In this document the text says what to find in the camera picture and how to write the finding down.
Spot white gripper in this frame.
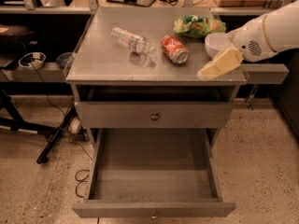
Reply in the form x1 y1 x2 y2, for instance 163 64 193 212
197 14 276 81

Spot red coke can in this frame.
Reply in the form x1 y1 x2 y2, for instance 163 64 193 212
161 35 190 64

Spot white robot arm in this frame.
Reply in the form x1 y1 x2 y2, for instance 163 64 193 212
197 1 299 80

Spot grey metal drawer cabinet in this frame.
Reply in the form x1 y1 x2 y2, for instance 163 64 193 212
64 6 250 154

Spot closed grey top drawer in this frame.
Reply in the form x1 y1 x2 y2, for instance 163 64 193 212
75 101 233 128

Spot open grey middle drawer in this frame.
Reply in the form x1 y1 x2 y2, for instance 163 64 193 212
73 129 236 218

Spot white ceramic bowl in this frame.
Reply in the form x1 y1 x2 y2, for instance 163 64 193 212
205 33 235 59

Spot green chip bag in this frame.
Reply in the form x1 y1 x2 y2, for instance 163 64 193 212
173 15 226 39

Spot clear plastic water bottle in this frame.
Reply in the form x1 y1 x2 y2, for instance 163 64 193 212
110 27 156 55

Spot dark bowl on shelf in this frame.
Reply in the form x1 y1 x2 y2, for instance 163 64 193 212
56 52 73 69

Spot grey metal shelf rack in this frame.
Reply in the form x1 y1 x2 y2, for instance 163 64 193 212
0 0 299 86

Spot white bowl on shelf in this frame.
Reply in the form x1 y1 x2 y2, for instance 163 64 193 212
19 51 46 70

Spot black bag on shelf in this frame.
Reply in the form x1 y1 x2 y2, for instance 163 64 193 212
0 24 36 68

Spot black stand legs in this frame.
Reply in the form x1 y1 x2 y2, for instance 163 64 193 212
0 90 76 164

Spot black cable on floor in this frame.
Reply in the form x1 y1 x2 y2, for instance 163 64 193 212
29 61 94 199

